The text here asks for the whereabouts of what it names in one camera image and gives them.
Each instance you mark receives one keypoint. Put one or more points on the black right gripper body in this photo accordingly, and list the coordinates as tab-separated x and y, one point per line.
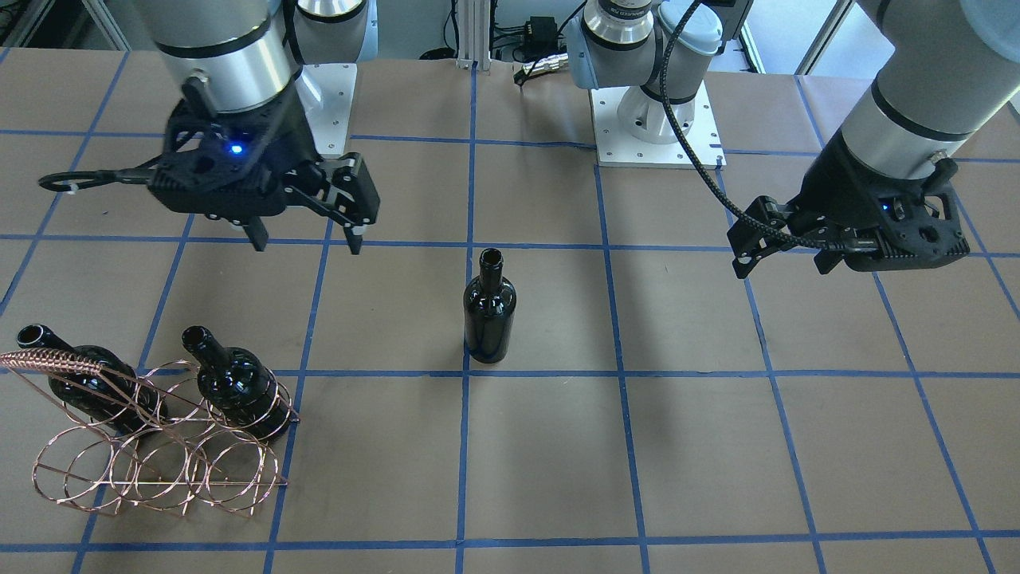
292	131

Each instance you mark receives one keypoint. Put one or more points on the aluminium frame post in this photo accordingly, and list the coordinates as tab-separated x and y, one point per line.
474	34

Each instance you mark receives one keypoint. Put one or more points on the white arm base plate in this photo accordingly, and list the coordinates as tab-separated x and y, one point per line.
327	93
632	130

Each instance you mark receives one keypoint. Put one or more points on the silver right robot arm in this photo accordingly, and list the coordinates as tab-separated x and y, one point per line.
267	92

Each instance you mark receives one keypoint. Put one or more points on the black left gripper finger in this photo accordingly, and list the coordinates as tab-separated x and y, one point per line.
744	264
826	261

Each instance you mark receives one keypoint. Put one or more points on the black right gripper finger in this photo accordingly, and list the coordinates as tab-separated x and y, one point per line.
256	233
354	238

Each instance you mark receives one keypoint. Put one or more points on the black power adapter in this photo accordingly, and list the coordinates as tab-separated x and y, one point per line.
540	33

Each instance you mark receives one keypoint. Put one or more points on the copper wire wine basket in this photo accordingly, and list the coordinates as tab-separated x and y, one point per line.
190	457

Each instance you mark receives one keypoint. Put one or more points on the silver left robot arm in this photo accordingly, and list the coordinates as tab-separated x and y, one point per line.
954	66

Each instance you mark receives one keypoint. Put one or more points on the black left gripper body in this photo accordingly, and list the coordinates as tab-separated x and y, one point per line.
837	185

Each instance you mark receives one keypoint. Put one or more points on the dark glass wine bottle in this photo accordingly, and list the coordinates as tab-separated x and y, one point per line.
489	301

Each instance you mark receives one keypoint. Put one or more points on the dark bottle in basket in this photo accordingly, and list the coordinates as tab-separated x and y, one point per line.
237	385
88	383

